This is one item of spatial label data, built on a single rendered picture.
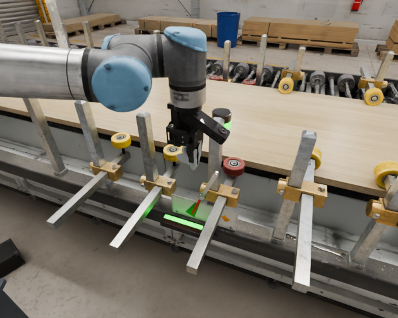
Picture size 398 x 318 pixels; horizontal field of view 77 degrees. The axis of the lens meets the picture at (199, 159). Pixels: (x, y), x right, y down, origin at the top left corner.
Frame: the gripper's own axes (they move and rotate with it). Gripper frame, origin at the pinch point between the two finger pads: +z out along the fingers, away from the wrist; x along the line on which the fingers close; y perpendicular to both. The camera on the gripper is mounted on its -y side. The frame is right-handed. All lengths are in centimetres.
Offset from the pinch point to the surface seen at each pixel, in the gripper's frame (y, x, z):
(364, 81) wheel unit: -59, -114, 5
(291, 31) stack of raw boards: 11, -597, 62
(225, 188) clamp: -7.4, -8.3, 13.9
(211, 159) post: -2.9, -6.1, 0.7
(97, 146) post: 44.8, -7.7, 8.6
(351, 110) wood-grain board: -52, -85, 11
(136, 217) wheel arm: 17.1, 10.5, 18.7
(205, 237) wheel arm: -7.5, 12.2, 14.9
